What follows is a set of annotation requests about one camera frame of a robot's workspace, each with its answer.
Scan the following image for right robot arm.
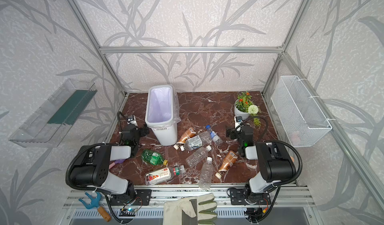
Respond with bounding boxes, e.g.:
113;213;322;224
226;124;303;201

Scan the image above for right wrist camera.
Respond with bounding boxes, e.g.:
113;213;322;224
235;116;243;128

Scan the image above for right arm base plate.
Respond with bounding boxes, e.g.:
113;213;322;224
227;188;271;206

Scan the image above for red white label bottle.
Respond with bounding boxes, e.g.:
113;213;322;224
145;165;185;186

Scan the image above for clear bin liner bag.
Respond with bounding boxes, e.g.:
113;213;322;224
145;85;181;128

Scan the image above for teal clamp wooden handle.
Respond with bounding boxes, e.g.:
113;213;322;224
79;192;112;222

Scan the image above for clear bottle white cap front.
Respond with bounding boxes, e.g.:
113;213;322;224
199;157;214;191

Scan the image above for left circuit board wires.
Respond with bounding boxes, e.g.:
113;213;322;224
119;196;144;217

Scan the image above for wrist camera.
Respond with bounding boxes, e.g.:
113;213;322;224
235;116;243;128
126;115;138;126

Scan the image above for right circuit board wires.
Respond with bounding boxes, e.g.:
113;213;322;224
244;205;270;223

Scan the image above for white wire mesh basket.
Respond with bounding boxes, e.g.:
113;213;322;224
271;75;332;147

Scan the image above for white pot artificial flowers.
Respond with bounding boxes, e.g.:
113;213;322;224
235;91;260;120

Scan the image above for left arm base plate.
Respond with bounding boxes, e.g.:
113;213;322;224
110;189;152;206

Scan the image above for green plastic bottle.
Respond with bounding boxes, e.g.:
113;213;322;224
141;149;168;166

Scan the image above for circuit board wires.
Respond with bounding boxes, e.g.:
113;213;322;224
244;205;270;223
119;196;144;217

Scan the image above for beige green work glove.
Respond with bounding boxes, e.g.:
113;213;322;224
163;193;218;225

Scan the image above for clear bottle white cap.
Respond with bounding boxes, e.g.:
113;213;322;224
186;145;212;168
199;157;214;191

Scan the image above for blue cap water bottle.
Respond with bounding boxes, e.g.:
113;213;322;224
206;125;223;146

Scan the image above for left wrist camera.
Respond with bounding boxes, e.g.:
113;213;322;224
126;115;138;126

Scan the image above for clear acrylic wall shelf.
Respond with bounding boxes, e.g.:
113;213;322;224
9;79;97;148

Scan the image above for green white label clear bottle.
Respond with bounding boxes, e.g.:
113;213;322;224
180;135;203;151

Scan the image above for white plastic trash bin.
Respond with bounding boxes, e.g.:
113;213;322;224
145;85;178;146

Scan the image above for purple pink brush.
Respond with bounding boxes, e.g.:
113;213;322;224
109;159;126;170

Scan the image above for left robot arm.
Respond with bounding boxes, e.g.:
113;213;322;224
65;124;150;198

